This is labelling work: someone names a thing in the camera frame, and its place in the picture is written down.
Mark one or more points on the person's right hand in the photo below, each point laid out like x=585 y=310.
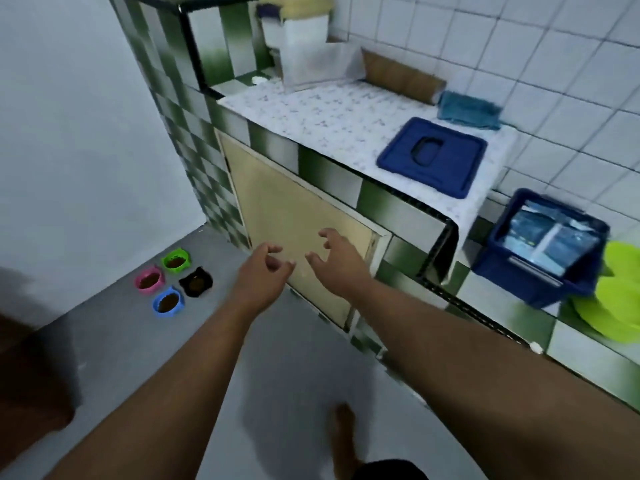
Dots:
x=347 y=267

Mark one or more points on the person's left hand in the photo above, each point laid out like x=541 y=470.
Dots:
x=257 y=284

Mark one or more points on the black cat bowl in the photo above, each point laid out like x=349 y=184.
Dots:
x=205 y=274

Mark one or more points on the green cat bowl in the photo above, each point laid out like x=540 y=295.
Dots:
x=176 y=252

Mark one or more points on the blue cat bowl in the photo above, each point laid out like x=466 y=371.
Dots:
x=167 y=313

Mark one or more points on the pink cat-ear bowl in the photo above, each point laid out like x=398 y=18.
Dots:
x=150 y=270

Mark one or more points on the blue lidded storage box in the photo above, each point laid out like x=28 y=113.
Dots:
x=515 y=284

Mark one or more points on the blue pet food bag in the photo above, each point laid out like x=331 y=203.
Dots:
x=550 y=239

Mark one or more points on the yellow-green double pet bowl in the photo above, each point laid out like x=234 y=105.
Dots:
x=620 y=304

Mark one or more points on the person's right forearm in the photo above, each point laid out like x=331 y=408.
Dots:
x=500 y=384

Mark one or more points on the person's left forearm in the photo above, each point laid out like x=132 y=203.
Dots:
x=160 y=404

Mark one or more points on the person's right foot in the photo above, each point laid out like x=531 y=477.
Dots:
x=345 y=439

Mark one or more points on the beige cupboard door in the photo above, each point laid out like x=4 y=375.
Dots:
x=280 y=209

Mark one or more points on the white floral cloth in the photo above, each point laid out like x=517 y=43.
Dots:
x=325 y=119

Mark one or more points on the brown cardboard roll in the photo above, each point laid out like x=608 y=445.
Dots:
x=400 y=77

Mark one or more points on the teal folded towel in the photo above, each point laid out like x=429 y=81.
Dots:
x=470 y=110

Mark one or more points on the white pillow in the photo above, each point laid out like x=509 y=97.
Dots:
x=320 y=64

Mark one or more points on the white crumpled tissue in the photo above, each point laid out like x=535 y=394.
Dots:
x=259 y=80

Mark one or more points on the black shorts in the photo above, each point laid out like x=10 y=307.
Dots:
x=390 y=470

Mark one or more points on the checkered tiled counter base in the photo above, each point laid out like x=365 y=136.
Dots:
x=165 y=69

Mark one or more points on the white box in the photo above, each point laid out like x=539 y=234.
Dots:
x=295 y=34

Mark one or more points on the brown wooden cabinet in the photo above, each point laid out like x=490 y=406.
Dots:
x=35 y=394

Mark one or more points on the yellow sponge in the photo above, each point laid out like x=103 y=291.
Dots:
x=300 y=7

